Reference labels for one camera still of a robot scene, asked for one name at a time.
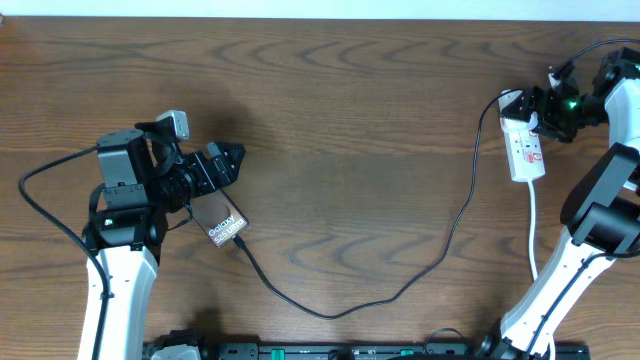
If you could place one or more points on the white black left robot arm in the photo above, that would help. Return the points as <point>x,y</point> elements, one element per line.
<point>146,177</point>

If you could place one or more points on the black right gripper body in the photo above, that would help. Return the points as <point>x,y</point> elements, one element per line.
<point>565,113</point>

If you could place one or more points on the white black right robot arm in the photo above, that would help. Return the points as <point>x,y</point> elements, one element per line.
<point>598,226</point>

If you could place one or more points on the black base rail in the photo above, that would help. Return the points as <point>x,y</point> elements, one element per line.
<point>443,344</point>

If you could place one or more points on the white power strip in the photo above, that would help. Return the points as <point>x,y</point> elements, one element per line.
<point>524,153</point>

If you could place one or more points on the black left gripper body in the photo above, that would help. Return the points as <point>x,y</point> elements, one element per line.
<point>199,176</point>

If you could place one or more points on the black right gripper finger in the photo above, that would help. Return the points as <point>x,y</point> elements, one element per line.
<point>558,135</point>
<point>530,100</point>

